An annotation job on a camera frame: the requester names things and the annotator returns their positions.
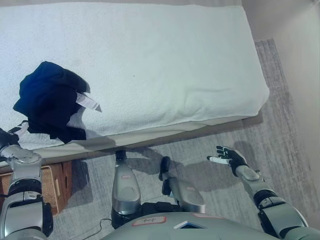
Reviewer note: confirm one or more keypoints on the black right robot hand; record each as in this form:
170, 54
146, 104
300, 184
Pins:
228, 157

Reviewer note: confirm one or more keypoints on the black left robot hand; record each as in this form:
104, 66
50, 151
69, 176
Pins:
11, 135

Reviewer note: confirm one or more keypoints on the black garment with tag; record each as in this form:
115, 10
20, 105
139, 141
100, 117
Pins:
53, 102

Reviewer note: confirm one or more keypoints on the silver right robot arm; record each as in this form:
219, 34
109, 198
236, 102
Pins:
267, 197

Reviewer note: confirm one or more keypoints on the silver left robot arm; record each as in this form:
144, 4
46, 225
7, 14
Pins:
22, 190

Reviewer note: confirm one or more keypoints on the brown wooden basket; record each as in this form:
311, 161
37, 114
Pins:
45, 185

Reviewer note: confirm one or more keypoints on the low bed with beige duvet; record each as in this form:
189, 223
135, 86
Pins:
150, 80

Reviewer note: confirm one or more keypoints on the grey floor rug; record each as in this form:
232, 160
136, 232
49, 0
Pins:
225, 162

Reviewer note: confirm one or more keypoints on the silver right robot leg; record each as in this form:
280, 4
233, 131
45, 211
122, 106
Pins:
180, 185

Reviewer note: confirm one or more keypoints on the silver robot leg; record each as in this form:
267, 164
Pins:
125, 185
180, 185

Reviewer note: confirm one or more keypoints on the silver robot torso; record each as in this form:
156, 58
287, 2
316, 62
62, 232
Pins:
200, 227

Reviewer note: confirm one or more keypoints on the silver left robot leg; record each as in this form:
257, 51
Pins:
125, 185

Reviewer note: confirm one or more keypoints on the white towel blanket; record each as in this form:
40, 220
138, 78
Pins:
140, 67

